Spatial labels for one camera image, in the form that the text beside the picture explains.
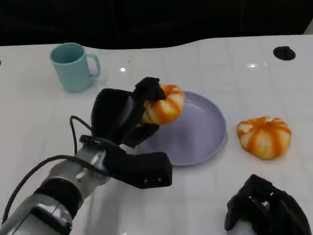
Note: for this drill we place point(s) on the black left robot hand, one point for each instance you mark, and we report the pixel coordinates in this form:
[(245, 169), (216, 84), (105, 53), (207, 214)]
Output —
[(110, 115)]

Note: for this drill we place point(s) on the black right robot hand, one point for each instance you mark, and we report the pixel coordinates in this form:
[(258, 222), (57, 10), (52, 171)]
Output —
[(274, 210)]

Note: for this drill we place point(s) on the orange and white bread roll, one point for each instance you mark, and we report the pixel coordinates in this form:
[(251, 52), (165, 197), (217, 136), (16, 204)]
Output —
[(168, 107), (265, 138)]

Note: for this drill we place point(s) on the pale green mug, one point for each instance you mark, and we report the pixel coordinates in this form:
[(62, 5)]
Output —
[(71, 71)]

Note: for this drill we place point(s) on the lilac plate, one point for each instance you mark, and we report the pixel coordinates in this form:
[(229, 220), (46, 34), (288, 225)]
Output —
[(200, 132)]

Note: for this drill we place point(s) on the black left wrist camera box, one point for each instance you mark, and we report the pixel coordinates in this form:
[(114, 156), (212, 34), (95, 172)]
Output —
[(146, 169)]

